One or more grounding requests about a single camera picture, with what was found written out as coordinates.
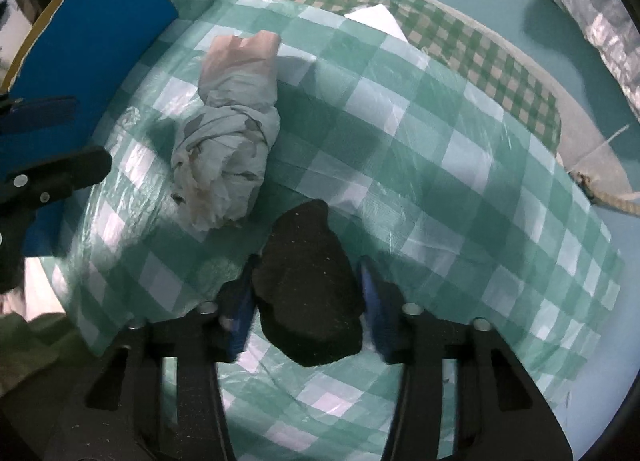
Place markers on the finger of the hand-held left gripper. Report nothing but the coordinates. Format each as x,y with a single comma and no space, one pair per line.
65,171
40,113

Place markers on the dark green cloth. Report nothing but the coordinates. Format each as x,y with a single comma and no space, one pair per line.
35,351

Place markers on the blue cardboard box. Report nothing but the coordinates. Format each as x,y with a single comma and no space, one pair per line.
100,41

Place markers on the silver foil bag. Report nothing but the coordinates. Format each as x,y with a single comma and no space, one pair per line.
590,16

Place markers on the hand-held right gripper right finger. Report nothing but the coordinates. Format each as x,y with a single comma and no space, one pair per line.
374,306

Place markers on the green checkered plastic tablecloth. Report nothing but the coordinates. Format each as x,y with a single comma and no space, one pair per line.
450,166

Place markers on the white patterned cloth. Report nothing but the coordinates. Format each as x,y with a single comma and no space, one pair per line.
225,141

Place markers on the white paper sheet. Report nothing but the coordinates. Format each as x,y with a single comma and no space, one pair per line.
375,21

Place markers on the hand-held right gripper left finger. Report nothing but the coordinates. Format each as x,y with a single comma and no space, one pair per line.
242,311

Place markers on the green beige checkered cloth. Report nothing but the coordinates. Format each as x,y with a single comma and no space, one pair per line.
500,76

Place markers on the black cloth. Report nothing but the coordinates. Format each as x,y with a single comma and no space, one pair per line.
305,291

